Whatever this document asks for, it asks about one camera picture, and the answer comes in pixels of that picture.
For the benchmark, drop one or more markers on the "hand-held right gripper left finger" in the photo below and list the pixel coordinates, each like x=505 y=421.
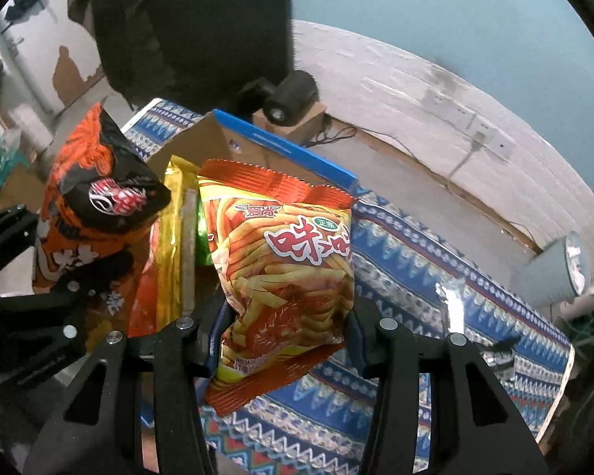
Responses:
x=208 y=341

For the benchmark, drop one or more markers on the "dark cloth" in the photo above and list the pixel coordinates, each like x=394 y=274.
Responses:
x=193 y=24

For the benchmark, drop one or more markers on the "blue cardboard box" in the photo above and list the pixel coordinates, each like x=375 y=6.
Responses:
x=237 y=138

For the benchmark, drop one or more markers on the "orange white snack packet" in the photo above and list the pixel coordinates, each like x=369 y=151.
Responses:
x=143 y=307

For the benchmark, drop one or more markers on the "small brown cardboard box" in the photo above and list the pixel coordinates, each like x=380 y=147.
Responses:
x=304 y=121

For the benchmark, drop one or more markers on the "dark umbrella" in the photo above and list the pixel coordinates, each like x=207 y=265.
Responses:
x=27 y=2

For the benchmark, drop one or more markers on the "blue patterned tablecloth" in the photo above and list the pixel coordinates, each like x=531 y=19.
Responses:
x=416 y=267

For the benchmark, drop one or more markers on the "orange black snack bag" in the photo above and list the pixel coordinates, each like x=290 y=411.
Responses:
x=89 y=178

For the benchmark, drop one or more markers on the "black camera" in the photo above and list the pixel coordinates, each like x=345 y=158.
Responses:
x=289 y=99

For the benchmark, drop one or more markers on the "white wall socket row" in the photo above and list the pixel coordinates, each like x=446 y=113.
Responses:
x=468 y=121

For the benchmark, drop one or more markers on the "black snack packet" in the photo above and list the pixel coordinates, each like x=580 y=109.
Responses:
x=500 y=351

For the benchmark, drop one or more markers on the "white pipe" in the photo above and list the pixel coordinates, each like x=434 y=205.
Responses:
x=581 y=302

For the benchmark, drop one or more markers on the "teal plastic bag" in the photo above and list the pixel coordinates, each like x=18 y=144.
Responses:
x=0 y=163

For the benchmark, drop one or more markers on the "yellow gold snack packet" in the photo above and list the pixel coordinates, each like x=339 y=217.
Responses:
x=171 y=257

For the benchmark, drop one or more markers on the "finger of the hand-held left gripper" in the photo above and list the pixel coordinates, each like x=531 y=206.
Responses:
x=10 y=230
x=64 y=297

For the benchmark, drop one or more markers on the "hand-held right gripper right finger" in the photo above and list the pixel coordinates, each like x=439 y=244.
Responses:
x=359 y=346

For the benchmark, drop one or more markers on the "silver foil wrapper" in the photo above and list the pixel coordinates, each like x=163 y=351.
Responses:
x=450 y=302

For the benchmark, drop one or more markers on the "light blue trash bin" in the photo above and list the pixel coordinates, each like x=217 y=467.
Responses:
x=549 y=269

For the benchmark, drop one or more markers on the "green snack packet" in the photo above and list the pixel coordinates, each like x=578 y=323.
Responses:
x=203 y=245

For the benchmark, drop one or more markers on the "red orange snack bag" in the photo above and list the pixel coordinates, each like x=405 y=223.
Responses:
x=282 y=267

